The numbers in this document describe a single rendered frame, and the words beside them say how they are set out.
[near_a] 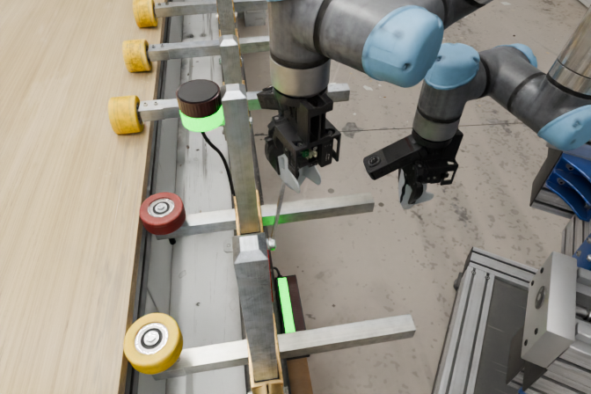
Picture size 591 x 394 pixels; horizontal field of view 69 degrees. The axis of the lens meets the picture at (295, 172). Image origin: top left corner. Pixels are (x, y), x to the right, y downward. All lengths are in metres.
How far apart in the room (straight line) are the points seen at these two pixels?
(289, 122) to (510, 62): 0.37
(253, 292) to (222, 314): 0.53
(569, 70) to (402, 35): 0.33
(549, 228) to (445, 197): 0.45
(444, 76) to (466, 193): 1.52
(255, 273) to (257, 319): 0.10
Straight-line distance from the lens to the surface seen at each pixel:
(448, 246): 1.97
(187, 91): 0.62
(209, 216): 0.86
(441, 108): 0.74
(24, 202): 0.97
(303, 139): 0.56
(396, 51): 0.42
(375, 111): 2.56
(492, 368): 1.51
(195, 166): 1.32
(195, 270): 1.09
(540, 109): 0.73
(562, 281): 0.71
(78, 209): 0.90
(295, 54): 0.50
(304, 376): 1.53
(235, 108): 0.61
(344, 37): 0.44
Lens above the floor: 1.52
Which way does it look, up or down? 45 degrees down
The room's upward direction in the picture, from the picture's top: straight up
